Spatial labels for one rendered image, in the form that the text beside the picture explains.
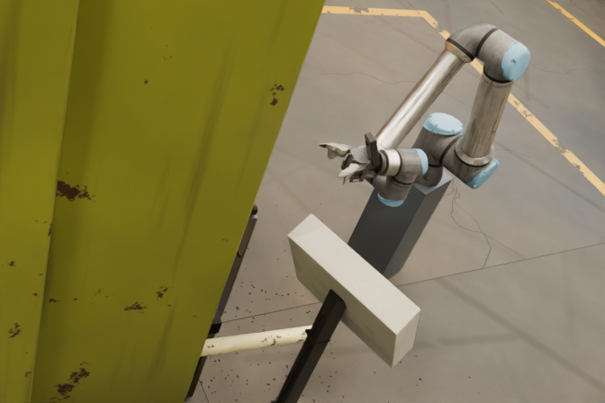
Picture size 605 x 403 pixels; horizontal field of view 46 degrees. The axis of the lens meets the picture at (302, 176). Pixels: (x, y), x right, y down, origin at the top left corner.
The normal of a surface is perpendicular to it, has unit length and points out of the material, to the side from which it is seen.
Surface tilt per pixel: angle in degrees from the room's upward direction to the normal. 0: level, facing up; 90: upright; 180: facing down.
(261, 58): 90
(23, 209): 90
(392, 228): 90
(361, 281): 30
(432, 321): 0
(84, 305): 90
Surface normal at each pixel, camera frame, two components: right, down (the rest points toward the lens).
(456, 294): 0.29, -0.74
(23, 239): 0.36, 0.67
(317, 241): -0.07, -0.49
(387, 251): -0.65, 0.30
